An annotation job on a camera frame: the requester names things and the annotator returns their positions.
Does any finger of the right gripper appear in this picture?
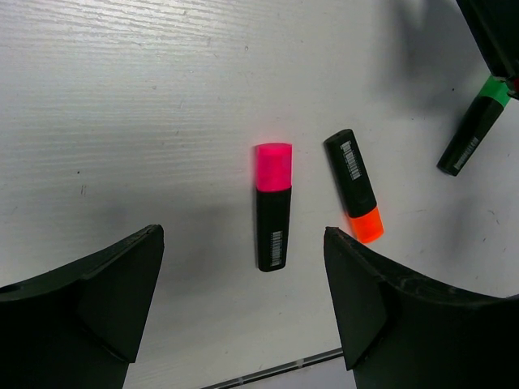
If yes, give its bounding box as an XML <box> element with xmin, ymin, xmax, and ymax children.
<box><xmin>457</xmin><ymin>0</ymin><xmax>518</xmax><ymax>88</ymax></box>

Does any orange cap black highlighter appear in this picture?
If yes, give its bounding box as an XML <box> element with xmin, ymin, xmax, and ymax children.
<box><xmin>324</xmin><ymin>129</ymin><xmax>384</xmax><ymax>244</ymax></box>

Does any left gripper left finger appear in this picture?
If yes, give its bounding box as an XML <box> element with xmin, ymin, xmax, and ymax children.
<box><xmin>1</xmin><ymin>224</ymin><xmax>165</xmax><ymax>388</ymax></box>

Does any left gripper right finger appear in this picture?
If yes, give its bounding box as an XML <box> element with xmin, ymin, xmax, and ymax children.
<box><xmin>324</xmin><ymin>227</ymin><xmax>518</xmax><ymax>388</ymax></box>

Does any pink cap black highlighter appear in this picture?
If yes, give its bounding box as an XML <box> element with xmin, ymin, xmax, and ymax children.
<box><xmin>255</xmin><ymin>143</ymin><xmax>293</xmax><ymax>272</ymax></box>

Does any green cap black highlighter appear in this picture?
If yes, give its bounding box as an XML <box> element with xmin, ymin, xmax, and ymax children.
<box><xmin>437</xmin><ymin>75</ymin><xmax>511</xmax><ymax>177</ymax></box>

